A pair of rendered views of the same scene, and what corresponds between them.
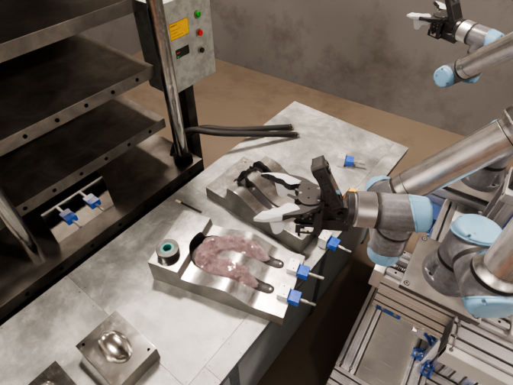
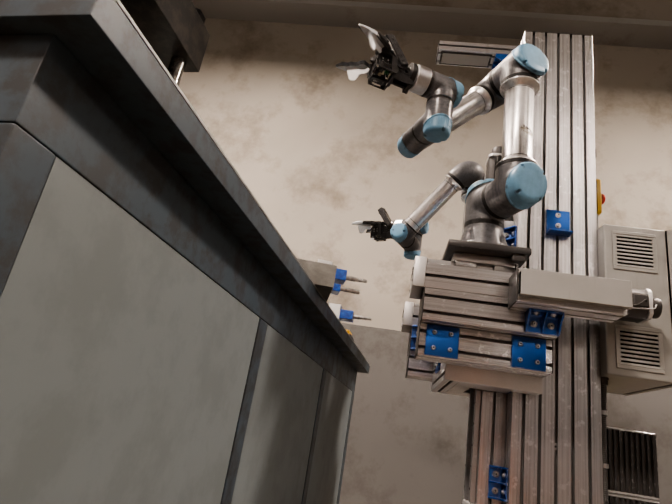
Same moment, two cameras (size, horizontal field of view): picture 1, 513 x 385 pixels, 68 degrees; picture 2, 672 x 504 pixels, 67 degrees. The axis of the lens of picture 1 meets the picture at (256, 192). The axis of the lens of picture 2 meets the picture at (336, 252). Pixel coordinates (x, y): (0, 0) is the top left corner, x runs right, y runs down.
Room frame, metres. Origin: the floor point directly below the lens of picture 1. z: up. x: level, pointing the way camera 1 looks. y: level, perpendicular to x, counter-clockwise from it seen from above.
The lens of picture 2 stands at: (-0.46, 0.40, 0.48)
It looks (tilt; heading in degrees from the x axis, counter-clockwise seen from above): 20 degrees up; 335
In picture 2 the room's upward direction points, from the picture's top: 9 degrees clockwise
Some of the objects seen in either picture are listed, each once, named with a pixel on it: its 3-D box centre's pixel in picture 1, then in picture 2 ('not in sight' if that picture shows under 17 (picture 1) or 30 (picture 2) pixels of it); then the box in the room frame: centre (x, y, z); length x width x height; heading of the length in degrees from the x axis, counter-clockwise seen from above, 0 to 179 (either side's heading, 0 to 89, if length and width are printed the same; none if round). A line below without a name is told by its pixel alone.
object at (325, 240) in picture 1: (335, 244); (349, 316); (0.88, -0.31, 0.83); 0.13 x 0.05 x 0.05; 56
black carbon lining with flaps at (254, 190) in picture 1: (271, 189); not in sight; (1.09, -0.06, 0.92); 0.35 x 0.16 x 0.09; 52
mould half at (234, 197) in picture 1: (269, 194); not in sight; (1.11, -0.06, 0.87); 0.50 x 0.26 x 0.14; 52
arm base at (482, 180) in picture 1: (485, 167); not in sight; (1.03, -0.84, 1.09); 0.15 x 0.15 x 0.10
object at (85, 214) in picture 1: (46, 182); not in sight; (1.18, 0.91, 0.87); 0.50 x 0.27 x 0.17; 52
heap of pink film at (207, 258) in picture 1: (230, 255); not in sight; (0.78, 0.09, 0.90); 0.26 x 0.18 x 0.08; 69
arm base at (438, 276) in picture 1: (453, 264); (482, 241); (0.61, -0.57, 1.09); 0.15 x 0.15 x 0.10
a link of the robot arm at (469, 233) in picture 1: (471, 242); (486, 205); (0.61, -0.57, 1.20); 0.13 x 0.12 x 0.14; 173
